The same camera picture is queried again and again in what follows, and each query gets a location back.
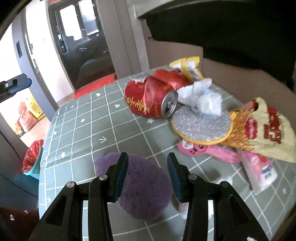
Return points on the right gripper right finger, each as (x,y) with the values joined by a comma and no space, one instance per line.
(191,189)

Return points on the red crushed can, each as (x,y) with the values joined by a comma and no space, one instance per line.
(151,98)

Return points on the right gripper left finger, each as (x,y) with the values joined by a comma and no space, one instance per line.
(105,189)

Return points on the red foil wrapper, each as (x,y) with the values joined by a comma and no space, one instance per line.
(174,78)

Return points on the cream red snack bag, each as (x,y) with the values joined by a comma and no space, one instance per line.
(263,130)

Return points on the pink toy brush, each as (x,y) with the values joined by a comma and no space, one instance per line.
(194,150)

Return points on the yellow snack wrapper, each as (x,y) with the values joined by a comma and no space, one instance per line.
(189,67)

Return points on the green checkered tablecloth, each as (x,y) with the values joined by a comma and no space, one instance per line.
(88,134)

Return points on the pink tissue packet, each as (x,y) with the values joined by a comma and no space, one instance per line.
(259,170)

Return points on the red bag teal bin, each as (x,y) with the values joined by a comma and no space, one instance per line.
(31,161)

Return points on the purple fluffy cloth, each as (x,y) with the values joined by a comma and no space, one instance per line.
(147,189)

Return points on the red doormat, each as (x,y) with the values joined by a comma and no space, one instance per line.
(95,85)

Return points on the yellow red boxes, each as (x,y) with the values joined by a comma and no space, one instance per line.
(29,114)

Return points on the black hanging cloth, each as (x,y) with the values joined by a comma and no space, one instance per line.
(237,35)

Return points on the round silver glitter pad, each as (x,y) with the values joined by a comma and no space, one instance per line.
(200,129)

